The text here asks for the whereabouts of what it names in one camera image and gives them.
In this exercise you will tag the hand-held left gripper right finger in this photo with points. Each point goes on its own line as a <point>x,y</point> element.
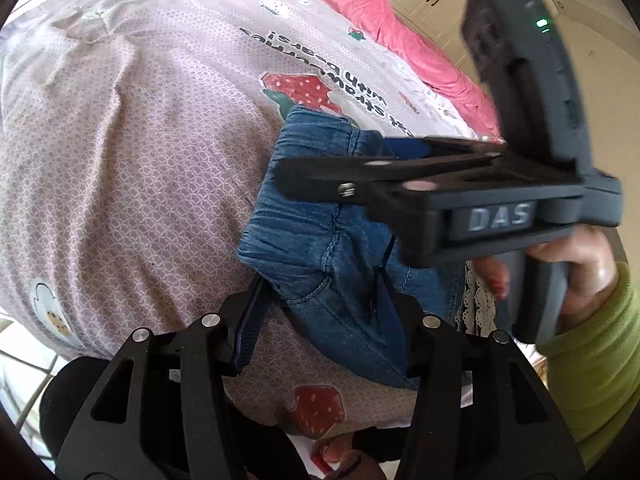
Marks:
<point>392,310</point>

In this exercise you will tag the person's right hand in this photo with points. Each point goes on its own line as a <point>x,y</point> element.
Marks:
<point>585,260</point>

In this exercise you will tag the pink printed bed sheet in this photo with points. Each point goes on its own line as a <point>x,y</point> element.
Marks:
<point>150,160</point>

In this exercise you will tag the blue denim pants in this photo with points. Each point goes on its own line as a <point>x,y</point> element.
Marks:
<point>325,260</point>

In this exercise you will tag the person's right forearm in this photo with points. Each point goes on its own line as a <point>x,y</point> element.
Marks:
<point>600,360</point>

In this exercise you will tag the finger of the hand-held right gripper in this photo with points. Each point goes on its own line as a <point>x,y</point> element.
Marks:
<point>325,175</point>
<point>407,147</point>

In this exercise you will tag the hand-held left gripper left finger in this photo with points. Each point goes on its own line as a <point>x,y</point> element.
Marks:
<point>247,320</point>

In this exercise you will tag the pink duvet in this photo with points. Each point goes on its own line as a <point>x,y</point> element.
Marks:
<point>400,45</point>

